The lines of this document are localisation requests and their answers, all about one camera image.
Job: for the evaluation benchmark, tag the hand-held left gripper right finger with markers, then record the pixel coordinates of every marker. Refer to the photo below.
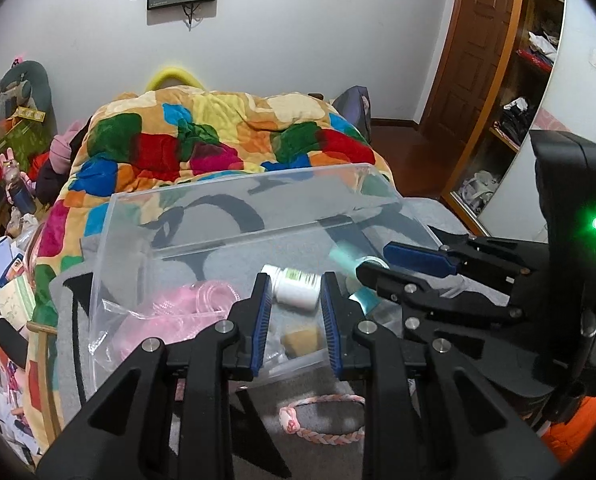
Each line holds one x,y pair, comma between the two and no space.
330,325

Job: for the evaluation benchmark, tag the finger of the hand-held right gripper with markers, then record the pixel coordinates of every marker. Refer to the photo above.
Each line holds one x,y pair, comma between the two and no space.
418,257
393,282

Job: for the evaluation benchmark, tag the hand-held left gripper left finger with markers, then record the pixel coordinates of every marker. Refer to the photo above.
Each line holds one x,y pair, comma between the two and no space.
262,320

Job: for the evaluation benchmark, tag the white pill bottle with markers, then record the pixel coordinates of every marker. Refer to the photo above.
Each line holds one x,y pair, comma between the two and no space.
298,287

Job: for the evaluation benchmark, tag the teal tube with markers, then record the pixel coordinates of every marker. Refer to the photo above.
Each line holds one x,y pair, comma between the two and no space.
343,256

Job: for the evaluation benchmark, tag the clear plastic storage box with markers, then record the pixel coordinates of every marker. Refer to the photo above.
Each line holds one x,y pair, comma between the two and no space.
178,215

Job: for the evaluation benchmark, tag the person's right forearm orange sleeve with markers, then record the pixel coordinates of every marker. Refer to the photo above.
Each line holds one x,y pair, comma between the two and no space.
578,425

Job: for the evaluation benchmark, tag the brown sponge block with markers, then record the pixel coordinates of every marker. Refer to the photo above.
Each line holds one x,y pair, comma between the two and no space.
302,342

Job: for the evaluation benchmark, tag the pink plastic bag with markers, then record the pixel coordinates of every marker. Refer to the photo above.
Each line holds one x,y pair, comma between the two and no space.
198,300

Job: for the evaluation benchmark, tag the white shoes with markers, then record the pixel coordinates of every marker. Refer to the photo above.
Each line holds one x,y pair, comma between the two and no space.
478,185

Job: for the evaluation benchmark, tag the dark backpack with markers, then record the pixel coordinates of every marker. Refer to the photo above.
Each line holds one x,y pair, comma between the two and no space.
353,110

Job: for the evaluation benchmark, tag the pile of dark clothes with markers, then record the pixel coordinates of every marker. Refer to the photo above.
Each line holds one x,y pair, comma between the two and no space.
517,117

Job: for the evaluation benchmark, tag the white wardrobe door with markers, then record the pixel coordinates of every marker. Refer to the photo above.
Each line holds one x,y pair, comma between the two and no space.
578,100

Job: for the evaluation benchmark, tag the wooden open shelf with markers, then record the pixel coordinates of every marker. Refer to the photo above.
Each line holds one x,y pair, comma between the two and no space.
518,85

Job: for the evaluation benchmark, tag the colourful patchwork blanket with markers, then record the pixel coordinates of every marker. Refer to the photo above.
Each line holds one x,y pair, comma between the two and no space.
203,130

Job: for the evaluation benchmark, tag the brown wooden door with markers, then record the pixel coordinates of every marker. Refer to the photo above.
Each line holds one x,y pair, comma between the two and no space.
470,45

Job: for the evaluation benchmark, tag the white crumpled cloth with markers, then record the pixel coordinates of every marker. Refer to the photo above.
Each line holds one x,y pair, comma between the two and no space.
545,42

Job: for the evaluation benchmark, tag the yellow pillow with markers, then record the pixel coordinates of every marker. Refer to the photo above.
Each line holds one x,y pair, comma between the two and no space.
173,76

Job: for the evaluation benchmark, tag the pile of papers and clutter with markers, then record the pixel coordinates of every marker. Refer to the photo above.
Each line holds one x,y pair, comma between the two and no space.
3,290

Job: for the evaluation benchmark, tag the pink knitted hat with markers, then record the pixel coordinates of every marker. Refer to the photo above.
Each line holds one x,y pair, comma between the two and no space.
60,147

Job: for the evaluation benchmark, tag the pink rabbit toy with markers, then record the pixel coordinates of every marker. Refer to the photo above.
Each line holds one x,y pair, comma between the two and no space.
14,175

